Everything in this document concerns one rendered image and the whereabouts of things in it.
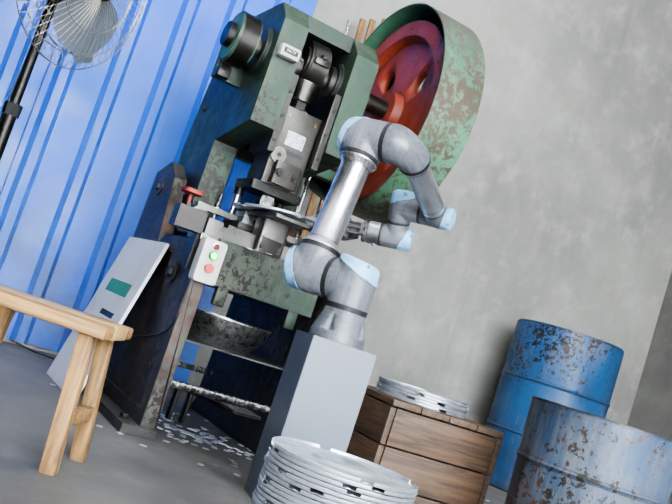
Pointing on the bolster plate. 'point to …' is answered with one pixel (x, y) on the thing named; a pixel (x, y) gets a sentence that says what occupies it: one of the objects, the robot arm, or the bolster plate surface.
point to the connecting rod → (312, 76)
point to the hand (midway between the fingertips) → (310, 221)
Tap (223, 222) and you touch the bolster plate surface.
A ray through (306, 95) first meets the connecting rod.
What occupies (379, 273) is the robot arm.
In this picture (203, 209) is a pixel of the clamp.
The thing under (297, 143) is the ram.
